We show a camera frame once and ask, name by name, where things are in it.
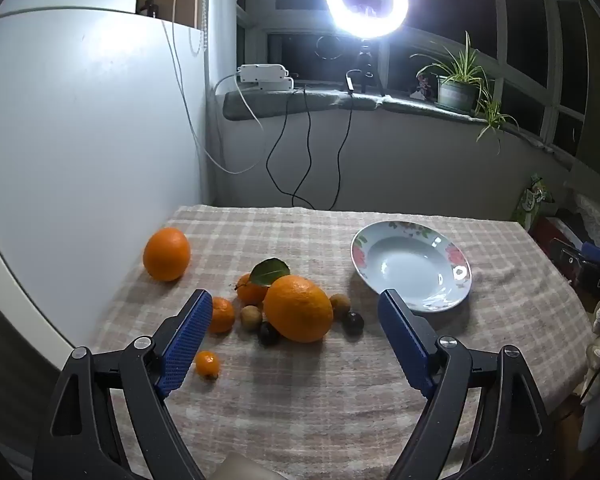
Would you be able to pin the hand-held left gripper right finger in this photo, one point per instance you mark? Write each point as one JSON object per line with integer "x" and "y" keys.
{"x": 405, "y": 340}

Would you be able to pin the white refrigerator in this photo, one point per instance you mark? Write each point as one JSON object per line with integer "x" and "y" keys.
{"x": 80, "y": 135}

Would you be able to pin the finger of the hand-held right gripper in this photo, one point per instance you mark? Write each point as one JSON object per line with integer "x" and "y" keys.
{"x": 566, "y": 256}
{"x": 597, "y": 252}

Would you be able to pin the brown longan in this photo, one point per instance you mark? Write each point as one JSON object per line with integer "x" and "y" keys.
{"x": 339, "y": 305}
{"x": 251, "y": 317}

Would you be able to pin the small orange kumquat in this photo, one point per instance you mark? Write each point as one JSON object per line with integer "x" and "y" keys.
{"x": 207, "y": 364}

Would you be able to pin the dark curtain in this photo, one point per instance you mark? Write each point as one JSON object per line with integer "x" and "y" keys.
{"x": 597, "y": 85}

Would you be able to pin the smooth large orange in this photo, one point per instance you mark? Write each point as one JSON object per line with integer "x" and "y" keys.
{"x": 166, "y": 254}

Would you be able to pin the red box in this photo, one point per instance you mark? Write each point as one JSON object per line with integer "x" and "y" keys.
{"x": 550, "y": 232}

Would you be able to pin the white power box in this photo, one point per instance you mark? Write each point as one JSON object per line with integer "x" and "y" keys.
{"x": 262, "y": 74}

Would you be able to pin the floral white plate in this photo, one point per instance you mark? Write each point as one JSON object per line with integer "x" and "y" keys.
{"x": 410, "y": 265}

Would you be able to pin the dark purple plum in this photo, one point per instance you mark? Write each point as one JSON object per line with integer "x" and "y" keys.
{"x": 269, "y": 333}
{"x": 352, "y": 323}

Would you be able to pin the mandarin with green leaf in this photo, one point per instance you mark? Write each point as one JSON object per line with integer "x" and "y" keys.
{"x": 250, "y": 291}

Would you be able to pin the black tripod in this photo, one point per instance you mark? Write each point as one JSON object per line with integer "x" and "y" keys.
{"x": 365, "y": 60}

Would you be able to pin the small flowered ornament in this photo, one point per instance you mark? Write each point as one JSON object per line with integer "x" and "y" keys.
{"x": 423, "y": 87}

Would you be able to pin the rough large orange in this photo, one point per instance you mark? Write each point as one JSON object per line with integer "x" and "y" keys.
{"x": 298, "y": 308}

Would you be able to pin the potted spider plant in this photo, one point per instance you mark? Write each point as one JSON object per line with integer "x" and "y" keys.
{"x": 455, "y": 95}

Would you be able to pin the small leafless mandarin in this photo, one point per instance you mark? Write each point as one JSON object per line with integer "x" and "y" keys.
{"x": 221, "y": 315}

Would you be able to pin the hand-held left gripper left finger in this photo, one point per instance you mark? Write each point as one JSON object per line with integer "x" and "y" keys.
{"x": 182, "y": 350}

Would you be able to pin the green packet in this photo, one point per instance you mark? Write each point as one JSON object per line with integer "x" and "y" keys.
{"x": 530, "y": 200}

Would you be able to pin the checkered beige tablecloth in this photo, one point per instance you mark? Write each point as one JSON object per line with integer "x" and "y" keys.
{"x": 305, "y": 400}

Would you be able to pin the white window frame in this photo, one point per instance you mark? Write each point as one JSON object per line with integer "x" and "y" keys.
{"x": 257, "y": 20}

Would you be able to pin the white lace cloth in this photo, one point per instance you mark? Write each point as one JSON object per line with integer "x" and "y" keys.
{"x": 597, "y": 212}

